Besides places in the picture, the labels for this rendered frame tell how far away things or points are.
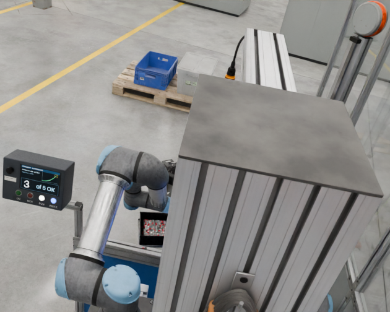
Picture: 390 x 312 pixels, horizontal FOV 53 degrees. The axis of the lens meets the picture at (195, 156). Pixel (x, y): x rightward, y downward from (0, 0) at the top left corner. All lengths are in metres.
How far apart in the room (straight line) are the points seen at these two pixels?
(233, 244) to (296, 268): 0.10
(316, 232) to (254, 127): 0.16
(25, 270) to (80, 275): 1.67
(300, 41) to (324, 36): 0.40
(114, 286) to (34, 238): 1.92
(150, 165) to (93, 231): 0.29
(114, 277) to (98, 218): 0.20
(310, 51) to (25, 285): 5.85
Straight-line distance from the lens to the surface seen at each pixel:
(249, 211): 0.51
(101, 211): 1.36
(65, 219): 3.24
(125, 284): 1.28
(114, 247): 1.91
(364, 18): 2.11
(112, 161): 1.40
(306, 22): 7.16
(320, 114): 0.64
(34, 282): 2.89
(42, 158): 1.77
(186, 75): 4.68
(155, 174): 1.40
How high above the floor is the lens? 2.30
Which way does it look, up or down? 35 degrees down
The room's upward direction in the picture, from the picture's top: 11 degrees clockwise
